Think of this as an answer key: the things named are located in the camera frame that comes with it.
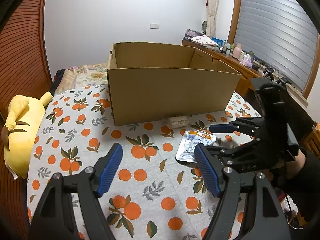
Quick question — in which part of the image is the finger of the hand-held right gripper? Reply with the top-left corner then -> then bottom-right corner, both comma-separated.
207,139 -> 283,173
209,116 -> 270,141

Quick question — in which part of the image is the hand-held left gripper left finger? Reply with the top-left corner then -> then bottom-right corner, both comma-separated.
29,143 -> 123,240

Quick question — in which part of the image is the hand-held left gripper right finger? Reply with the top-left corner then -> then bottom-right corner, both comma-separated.
194,144 -> 292,240

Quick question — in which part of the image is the white tray packet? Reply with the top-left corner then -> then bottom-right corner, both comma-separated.
176,129 -> 217,163

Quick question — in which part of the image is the brown cardboard box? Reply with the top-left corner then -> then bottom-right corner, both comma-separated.
107,42 -> 242,126

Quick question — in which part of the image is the person's right forearm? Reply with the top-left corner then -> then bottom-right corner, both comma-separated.
269,147 -> 320,229

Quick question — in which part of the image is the person's right hand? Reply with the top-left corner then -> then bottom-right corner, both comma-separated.
284,152 -> 310,180

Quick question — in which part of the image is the wooden desk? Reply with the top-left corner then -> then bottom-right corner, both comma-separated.
182,39 -> 320,155

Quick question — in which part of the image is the orange fruit print blanket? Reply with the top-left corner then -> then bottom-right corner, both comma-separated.
26,84 -> 288,240

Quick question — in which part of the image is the small white packet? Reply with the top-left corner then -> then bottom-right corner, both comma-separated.
163,116 -> 192,128

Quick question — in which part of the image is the purple tissue pack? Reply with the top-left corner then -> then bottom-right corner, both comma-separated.
240,54 -> 254,68

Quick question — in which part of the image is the pink bottle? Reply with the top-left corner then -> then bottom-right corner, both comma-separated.
233,43 -> 243,59

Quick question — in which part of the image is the folded floral cloth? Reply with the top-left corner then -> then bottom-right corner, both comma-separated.
191,35 -> 220,48

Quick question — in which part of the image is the floral quilt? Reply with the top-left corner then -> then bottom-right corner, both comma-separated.
60,64 -> 111,93

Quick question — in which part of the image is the yellow plush toy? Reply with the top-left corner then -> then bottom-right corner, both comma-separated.
0,91 -> 53,180

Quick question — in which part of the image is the purple patterned bag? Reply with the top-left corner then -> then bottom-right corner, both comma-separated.
185,29 -> 204,40

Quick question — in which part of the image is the dark cloth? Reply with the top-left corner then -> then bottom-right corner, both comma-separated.
49,69 -> 67,96

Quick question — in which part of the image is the beige curtain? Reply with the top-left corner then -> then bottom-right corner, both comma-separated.
206,0 -> 222,38

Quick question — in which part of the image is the brown slatted wooden panel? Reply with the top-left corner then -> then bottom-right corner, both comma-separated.
0,0 -> 55,122

